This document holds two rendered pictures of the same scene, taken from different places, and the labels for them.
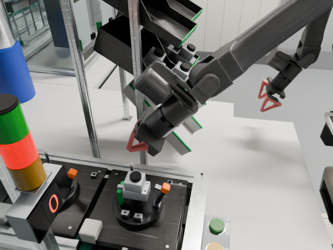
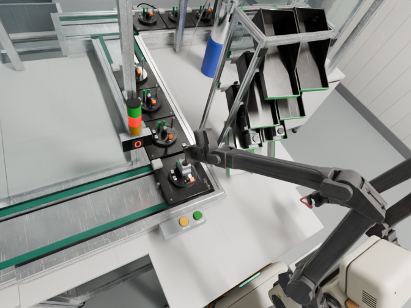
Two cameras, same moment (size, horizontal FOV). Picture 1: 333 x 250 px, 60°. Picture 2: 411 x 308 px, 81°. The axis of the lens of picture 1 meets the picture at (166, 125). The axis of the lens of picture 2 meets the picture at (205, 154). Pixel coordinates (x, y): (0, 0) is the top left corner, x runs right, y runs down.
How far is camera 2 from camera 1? 0.52 m
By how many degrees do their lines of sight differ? 29
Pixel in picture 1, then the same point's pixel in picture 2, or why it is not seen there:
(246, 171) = (255, 216)
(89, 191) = (174, 149)
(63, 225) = (151, 152)
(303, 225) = (240, 263)
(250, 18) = not seen: outside the picture
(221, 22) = not seen: outside the picture
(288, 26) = (264, 170)
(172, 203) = (194, 188)
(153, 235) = (172, 190)
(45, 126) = (202, 99)
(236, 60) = (232, 161)
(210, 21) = not seen: outside the picture
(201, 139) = (259, 179)
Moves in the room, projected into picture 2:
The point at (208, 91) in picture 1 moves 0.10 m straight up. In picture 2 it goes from (211, 161) to (219, 144)
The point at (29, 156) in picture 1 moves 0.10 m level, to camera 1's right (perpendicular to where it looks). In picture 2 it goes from (134, 124) to (148, 144)
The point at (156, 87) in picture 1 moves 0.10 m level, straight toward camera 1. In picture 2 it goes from (198, 139) to (175, 153)
